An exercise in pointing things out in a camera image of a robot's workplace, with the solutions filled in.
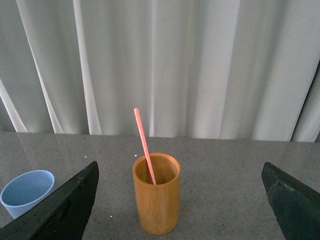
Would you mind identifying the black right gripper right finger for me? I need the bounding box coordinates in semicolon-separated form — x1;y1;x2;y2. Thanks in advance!
261;162;320;240

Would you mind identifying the pink chopstick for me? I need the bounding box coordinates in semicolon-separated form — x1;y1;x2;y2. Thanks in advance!
133;108;157;185

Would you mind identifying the bamboo chopstick holder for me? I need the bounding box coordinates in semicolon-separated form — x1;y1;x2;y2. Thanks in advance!
132;152;182;235

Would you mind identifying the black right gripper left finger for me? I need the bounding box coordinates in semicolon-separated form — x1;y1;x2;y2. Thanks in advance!
0;161;99;240

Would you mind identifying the blue plastic cup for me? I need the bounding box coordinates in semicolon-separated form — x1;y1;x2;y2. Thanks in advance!
0;170;55;219

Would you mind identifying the white curtain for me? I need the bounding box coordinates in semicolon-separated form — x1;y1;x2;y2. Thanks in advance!
0;0;320;142

